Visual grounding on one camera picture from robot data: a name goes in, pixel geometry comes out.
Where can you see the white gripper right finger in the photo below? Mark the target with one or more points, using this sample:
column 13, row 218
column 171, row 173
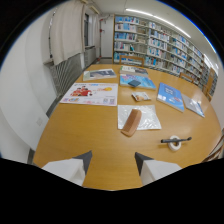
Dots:
column 156, row 170

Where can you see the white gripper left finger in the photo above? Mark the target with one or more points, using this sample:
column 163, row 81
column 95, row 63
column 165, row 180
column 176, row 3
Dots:
column 68, row 169

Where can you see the black toothbrush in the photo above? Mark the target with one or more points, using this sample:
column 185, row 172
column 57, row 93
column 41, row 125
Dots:
column 175, row 140

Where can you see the white tape roll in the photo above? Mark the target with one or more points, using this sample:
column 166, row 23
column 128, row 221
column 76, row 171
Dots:
column 174, row 144

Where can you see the clear plastic bag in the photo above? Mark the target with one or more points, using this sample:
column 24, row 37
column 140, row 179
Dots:
column 146, row 118

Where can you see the brown wooden comb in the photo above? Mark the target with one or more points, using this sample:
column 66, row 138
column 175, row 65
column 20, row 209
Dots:
column 131, row 122

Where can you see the grey blue booklet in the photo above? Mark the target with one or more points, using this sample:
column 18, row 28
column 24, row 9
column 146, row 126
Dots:
column 193, row 106

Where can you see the blue book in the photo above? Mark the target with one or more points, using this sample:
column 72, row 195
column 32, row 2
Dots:
column 170, row 96

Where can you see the small snack packet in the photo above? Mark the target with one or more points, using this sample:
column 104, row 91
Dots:
column 141, row 96

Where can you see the white poster with red print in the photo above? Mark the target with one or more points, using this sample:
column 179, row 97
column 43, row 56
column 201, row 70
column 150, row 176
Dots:
column 90, row 94

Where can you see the small dark blue pouch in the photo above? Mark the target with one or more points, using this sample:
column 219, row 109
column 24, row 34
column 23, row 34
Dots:
column 134, row 83

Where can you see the light blue magazine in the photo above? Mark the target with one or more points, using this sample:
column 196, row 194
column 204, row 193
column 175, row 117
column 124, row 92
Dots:
column 137, row 81

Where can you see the wooden chair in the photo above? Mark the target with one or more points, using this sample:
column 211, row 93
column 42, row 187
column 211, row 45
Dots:
column 132, row 60
column 187, row 77
column 209, row 85

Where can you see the grey magazine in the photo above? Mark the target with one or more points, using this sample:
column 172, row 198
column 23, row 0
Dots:
column 99, row 74

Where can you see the dark cover book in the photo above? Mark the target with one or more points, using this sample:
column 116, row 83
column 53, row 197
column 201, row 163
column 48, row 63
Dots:
column 134, row 70

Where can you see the long library bookshelf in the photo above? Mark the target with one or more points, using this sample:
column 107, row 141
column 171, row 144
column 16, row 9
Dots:
column 160, row 46

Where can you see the white curtain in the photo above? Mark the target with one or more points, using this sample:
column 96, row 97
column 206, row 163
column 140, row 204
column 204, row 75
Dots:
column 68, row 31

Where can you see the wall radiator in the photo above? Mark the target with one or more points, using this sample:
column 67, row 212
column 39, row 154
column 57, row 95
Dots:
column 66, row 72

